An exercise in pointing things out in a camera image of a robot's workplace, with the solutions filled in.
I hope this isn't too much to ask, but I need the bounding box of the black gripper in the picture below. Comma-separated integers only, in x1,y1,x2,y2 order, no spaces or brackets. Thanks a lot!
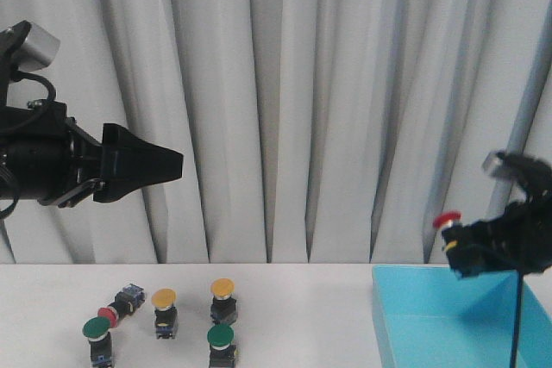
446,202,551,278
1,103,184,208

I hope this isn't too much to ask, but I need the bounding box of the red push button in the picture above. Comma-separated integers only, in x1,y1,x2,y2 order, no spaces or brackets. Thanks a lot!
97,284,146,327
432,210,461,253

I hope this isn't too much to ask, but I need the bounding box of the yellow push button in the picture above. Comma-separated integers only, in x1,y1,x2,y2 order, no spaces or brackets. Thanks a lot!
151,288,178,339
210,278,238,325

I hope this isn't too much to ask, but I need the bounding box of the blue plastic box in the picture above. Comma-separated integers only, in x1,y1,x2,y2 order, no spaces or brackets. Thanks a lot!
371,265,552,368

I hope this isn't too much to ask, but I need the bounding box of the lying red push button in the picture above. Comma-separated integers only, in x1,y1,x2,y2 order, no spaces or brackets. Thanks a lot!
97,284,146,327

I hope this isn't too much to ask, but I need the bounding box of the green push button left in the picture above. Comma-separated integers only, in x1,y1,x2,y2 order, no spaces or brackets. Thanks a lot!
82,316,114,367

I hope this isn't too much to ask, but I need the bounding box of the green push button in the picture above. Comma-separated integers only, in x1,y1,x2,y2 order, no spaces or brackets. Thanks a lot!
207,323,237,367
82,316,114,367

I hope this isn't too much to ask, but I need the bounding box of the grey pleated curtain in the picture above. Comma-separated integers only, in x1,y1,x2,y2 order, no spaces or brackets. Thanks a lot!
1,0,551,264

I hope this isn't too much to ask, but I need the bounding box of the green push button right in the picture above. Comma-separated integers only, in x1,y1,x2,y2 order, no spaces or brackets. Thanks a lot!
207,323,237,367

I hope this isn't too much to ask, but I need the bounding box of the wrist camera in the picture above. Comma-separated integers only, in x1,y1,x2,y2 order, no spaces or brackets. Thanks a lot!
482,150,551,201
1,20,60,83

